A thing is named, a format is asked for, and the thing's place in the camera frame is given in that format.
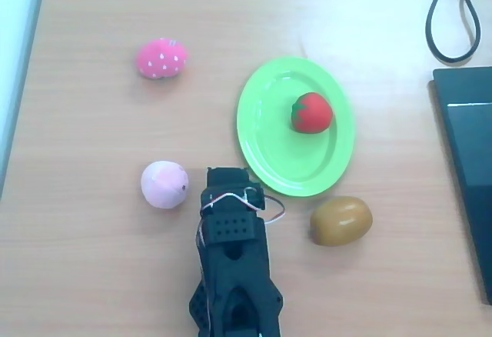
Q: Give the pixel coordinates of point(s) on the pink plush strawberry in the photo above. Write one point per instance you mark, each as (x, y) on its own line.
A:
(160, 59)

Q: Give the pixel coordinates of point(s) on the green plastic plate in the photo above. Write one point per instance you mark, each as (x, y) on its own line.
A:
(276, 148)

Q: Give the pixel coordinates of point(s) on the black laptop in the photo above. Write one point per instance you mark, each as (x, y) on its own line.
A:
(471, 152)

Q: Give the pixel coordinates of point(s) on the red toy strawberry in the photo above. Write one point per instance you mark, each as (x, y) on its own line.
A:
(313, 114)

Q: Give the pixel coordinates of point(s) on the brown toy kiwi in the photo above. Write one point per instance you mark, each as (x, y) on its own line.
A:
(340, 221)

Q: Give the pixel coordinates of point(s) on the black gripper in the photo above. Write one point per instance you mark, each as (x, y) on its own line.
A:
(226, 180)

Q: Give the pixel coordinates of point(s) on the pale pink plush peach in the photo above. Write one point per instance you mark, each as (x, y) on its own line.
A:
(163, 185)

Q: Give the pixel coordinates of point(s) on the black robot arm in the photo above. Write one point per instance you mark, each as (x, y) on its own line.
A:
(234, 271)

